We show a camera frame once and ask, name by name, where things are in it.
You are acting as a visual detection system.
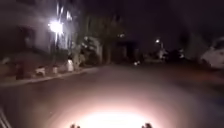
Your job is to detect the trees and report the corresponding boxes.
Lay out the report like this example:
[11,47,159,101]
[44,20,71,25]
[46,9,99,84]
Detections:
[75,14,136,67]

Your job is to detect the grey asphalt road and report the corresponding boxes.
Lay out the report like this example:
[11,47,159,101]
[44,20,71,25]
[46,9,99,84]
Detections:
[0,63,224,128]

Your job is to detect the lamp pole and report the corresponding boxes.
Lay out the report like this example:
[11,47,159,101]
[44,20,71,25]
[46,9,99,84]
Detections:
[48,19,64,66]

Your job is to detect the grey pavement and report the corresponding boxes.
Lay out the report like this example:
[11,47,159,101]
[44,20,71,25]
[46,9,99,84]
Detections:
[0,66,102,89]

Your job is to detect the robot's own part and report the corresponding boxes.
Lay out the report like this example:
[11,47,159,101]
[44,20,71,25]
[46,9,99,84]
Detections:
[69,123,81,128]
[141,122,154,128]

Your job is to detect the building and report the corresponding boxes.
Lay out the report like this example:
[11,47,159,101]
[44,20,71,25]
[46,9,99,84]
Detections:
[0,0,82,78]

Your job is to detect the white vehicle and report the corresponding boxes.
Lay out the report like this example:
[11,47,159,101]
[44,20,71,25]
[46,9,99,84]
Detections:
[199,36,224,70]

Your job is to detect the pale post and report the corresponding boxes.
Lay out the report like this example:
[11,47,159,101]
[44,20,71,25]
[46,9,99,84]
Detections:
[66,55,75,73]

